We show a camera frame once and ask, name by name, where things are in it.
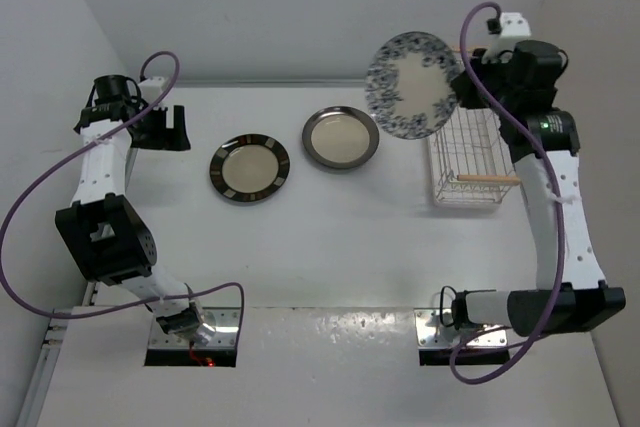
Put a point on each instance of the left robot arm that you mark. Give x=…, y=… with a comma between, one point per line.
x=105, y=236

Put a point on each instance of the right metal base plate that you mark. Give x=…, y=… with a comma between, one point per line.
x=434, y=330

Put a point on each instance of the metal base plate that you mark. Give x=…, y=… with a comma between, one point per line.
x=434, y=330
x=219, y=332

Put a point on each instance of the blue floral white plate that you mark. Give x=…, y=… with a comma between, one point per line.
x=408, y=89

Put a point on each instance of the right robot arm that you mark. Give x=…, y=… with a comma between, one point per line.
x=571, y=293

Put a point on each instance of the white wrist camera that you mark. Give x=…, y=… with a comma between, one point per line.
x=152, y=88
x=506, y=31

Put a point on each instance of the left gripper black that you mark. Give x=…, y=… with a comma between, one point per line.
x=173, y=139

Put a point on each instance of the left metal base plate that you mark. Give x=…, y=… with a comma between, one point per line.
x=219, y=332

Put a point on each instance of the grey rimmed beige plate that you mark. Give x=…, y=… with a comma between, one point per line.
x=340, y=137

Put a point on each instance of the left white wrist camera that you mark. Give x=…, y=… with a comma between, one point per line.
x=152, y=88

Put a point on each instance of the dark striped rim plate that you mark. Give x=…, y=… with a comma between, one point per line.
x=249, y=168

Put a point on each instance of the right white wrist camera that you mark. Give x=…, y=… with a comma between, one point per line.
x=506, y=31

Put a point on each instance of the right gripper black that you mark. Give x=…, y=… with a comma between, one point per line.
x=480, y=64

